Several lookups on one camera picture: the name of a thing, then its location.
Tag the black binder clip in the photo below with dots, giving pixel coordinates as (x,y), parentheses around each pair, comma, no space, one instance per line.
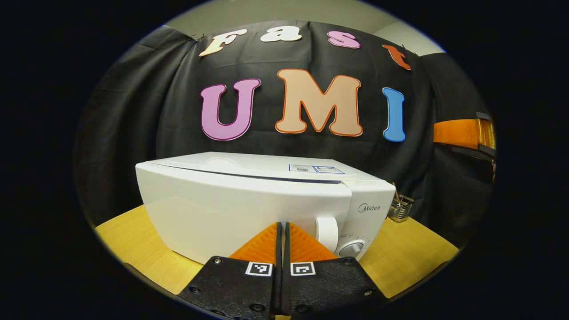
(194,37)

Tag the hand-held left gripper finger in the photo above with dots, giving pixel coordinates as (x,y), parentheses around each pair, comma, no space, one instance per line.
(278,266)
(287,284)

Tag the black backdrop cloth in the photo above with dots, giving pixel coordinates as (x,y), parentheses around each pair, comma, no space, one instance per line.
(155,111)

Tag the brown wooden stick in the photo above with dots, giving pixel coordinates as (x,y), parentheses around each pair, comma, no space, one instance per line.
(394,189)

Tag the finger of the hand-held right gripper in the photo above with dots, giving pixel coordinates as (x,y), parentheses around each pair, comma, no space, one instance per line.
(458,133)

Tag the white microwave oven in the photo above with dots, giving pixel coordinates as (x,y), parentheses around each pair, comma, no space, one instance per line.
(222,209)

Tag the metal mesh holder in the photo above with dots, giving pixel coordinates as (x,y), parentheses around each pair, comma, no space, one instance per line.
(400,211)

